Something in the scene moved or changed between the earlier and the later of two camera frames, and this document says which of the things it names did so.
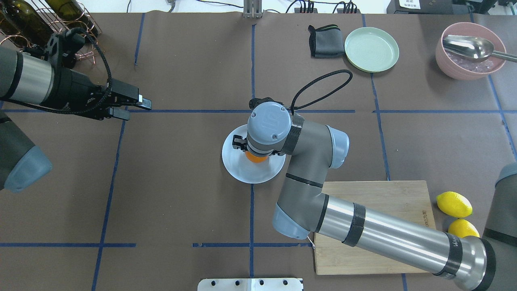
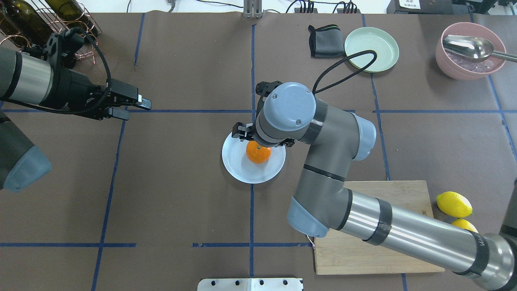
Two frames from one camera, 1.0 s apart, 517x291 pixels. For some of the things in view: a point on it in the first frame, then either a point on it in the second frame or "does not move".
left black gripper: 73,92 does not move
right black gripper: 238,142 -> 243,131
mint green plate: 371,49 does not move
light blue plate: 243,170 does not move
